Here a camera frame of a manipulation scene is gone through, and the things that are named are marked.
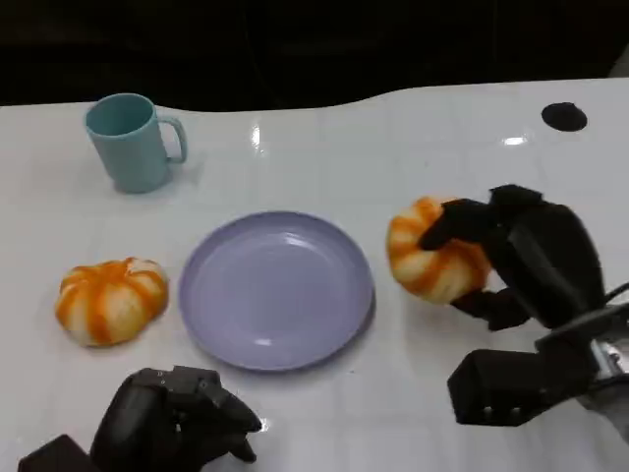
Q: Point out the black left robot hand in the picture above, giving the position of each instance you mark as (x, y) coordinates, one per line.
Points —
(147, 423)

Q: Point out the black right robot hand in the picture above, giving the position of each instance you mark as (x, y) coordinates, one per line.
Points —
(540, 255)

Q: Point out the orange and white bread roll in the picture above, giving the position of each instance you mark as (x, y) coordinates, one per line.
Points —
(110, 301)
(437, 268)

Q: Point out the lilac plate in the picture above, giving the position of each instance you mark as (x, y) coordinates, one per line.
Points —
(276, 291)

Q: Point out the pale green mug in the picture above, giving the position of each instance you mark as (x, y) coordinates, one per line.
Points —
(130, 142)

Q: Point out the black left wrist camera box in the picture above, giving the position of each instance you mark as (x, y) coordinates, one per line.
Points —
(51, 454)

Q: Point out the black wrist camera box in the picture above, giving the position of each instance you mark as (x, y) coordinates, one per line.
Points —
(51, 454)
(506, 388)

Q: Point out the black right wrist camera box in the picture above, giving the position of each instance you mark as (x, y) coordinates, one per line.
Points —
(506, 388)

